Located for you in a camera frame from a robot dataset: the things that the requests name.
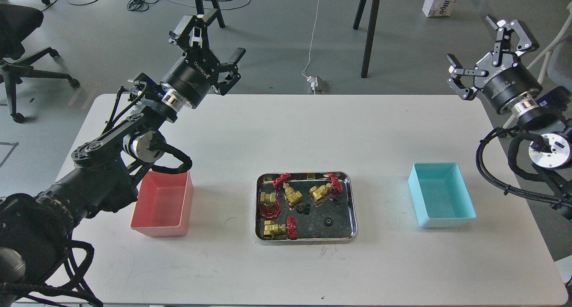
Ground white cable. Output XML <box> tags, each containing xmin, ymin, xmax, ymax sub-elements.
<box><xmin>301</xmin><ymin>0</ymin><xmax>323</xmax><ymax>80</ymax></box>

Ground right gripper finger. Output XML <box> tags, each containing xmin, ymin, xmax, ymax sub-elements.
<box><xmin>446</xmin><ymin>54</ymin><xmax>490</xmax><ymax>101</ymax></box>
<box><xmin>486</xmin><ymin>15</ymin><xmax>539</xmax><ymax>66</ymax></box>

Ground black table leg left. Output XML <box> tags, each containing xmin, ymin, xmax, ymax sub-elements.
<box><xmin>192</xmin><ymin>0</ymin><xmax>226</xmax><ymax>29</ymax></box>

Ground black gear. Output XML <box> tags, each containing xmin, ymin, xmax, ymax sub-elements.
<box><xmin>296</xmin><ymin>204</ymin><xmax>312</xmax><ymax>215</ymax></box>
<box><xmin>331</xmin><ymin>193</ymin><xmax>344</xmax><ymax>206</ymax></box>
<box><xmin>324</xmin><ymin>217</ymin><xmax>334</xmax><ymax>227</ymax></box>

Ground brass valve top right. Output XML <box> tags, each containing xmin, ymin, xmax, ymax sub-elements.
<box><xmin>309</xmin><ymin>172</ymin><xmax>343</xmax><ymax>206</ymax></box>

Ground light blue plastic box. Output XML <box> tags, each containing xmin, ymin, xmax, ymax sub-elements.
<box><xmin>408</xmin><ymin>162</ymin><xmax>477</xmax><ymax>228</ymax></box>

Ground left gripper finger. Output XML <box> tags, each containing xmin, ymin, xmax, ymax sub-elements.
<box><xmin>218</xmin><ymin>47</ymin><xmax>246</xmax><ymax>73</ymax></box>
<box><xmin>169</xmin><ymin>9</ymin><xmax>220</xmax><ymax>52</ymax></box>

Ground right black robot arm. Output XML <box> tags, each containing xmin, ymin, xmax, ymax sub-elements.
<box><xmin>447</xmin><ymin>16</ymin><xmax>572</xmax><ymax>219</ymax></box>

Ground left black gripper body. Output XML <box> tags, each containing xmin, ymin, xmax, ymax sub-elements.
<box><xmin>160</xmin><ymin>49</ymin><xmax>240</xmax><ymax>108</ymax></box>

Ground pink plastic box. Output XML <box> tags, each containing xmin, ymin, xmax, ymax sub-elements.
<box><xmin>130</xmin><ymin>171</ymin><xmax>193</xmax><ymax>237</ymax></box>

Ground black table leg right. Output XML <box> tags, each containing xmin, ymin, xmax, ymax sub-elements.
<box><xmin>352</xmin><ymin>0</ymin><xmax>381</xmax><ymax>79</ymax></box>

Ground black table leg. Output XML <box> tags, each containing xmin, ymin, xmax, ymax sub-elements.
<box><xmin>352</xmin><ymin>0</ymin><xmax>381</xmax><ymax>79</ymax></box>
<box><xmin>192</xmin><ymin>0</ymin><xmax>226</xmax><ymax>29</ymax></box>

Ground white power adapter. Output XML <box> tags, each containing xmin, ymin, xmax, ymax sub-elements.
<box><xmin>307</xmin><ymin>76</ymin><xmax>328</xmax><ymax>94</ymax></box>

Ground brass valve top left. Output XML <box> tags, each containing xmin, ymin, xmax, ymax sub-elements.
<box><xmin>273</xmin><ymin>173</ymin><xmax>303</xmax><ymax>208</ymax></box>

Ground black office chair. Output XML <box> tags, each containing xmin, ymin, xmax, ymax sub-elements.
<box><xmin>0</xmin><ymin>4</ymin><xmax>80</xmax><ymax>123</ymax></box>

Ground brass valve red handle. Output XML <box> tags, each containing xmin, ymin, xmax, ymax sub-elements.
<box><xmin>259</xmin><ymin>192</ymin><xmax>281</xmax><ymax>219</ymax></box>

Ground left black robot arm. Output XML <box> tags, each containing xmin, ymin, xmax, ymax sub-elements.
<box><xmin>1</xmin><ymin>8</ymin><xmax>245</xmax><ymax>307</ymax></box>

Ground metal tray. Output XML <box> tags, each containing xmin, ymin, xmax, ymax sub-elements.
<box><xmin>255</xmin><ymin>171</ymin><xmax>358</xmax><ymax>244</ymax></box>

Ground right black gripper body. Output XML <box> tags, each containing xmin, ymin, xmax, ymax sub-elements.
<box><xmin>474</xmin><ymin>61</ymin><xmax>542</xmax><ymax>115</ymax></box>

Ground brass valve bottom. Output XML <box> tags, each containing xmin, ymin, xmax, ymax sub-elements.
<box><xmin>263</xmin><ymin>216</ymin><xmax>298</xmax><ymax>240</ymax></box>

